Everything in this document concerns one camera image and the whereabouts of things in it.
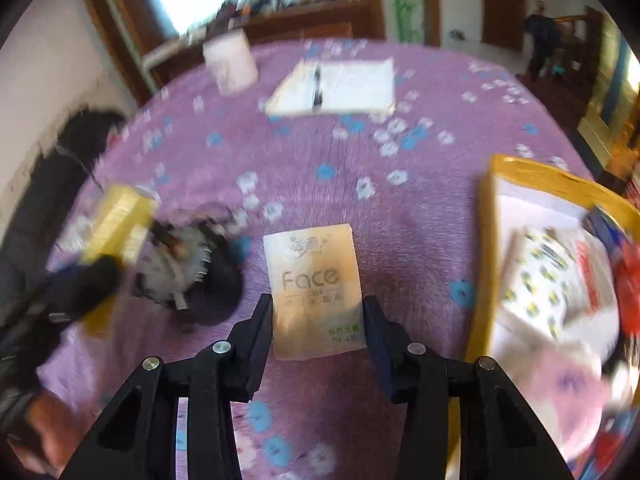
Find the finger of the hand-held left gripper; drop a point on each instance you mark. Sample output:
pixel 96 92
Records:
pixel 85 287

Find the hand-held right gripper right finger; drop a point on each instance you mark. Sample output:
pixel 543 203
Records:
pixel 382 365

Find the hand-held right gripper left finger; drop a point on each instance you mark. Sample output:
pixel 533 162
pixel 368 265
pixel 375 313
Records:
pixel 260 355

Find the plain white tissue pack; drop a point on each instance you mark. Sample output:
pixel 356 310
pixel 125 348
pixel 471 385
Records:
pixel 315 290

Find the yellow cardboard box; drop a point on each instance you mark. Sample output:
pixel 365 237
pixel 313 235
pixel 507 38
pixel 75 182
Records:
pixel 487 260

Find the bee-print white tissue pack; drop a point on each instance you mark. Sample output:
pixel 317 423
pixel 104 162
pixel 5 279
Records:
pixel 540 280

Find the silver packet with red print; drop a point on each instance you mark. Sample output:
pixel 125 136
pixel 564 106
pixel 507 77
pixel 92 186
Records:
pixel 590 275

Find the red plastic bag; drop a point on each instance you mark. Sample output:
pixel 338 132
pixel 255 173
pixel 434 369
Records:
pixel 629 290

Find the person's left hand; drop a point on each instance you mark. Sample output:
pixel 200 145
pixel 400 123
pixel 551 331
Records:
pixel 47 430

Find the black geared motor gadget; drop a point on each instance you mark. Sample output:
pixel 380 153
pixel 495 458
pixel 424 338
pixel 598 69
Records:
pixel 185 270

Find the black bag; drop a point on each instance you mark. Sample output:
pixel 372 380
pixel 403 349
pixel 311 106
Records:
pixel 50 185

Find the purple floral tablecloth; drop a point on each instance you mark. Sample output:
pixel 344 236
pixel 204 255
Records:
pixel 300 170

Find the white plastic jar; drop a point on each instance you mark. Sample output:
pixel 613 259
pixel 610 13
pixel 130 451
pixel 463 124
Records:
pixel 230 62

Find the black pen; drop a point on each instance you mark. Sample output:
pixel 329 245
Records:
pixel 316 85

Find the stack of white papers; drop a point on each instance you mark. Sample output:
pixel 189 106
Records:
pixel 350 87

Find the pile of assorted clutter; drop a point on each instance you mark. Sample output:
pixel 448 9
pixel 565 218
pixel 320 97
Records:
pixel 280 5

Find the wooden stair railing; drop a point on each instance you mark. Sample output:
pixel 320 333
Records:
pixel 580 45

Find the brown wooden door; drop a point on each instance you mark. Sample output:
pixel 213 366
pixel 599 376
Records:
pixel 502 5

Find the green bamboo wall decoration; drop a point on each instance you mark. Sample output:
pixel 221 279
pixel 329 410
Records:
pixel 406 0

